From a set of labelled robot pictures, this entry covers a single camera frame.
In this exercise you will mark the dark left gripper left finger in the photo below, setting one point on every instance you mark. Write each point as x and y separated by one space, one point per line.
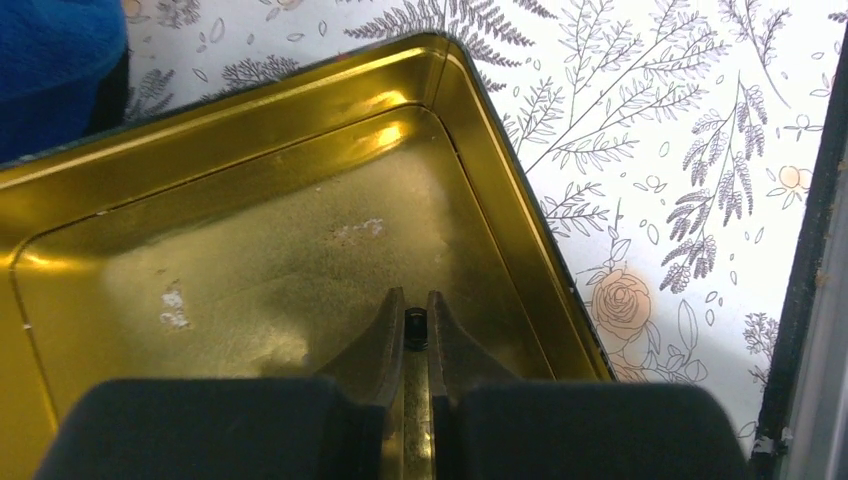
329 425

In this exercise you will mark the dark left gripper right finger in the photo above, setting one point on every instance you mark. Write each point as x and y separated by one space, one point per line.
488 423

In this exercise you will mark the black chess pawn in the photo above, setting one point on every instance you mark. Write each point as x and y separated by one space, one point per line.
415 329

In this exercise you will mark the gold tin box right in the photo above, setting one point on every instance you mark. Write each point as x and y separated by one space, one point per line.
257 233

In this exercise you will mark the floral tablecloth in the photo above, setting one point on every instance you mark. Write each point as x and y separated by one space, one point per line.
671 144

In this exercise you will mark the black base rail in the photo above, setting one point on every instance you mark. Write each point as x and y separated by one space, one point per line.
797 311

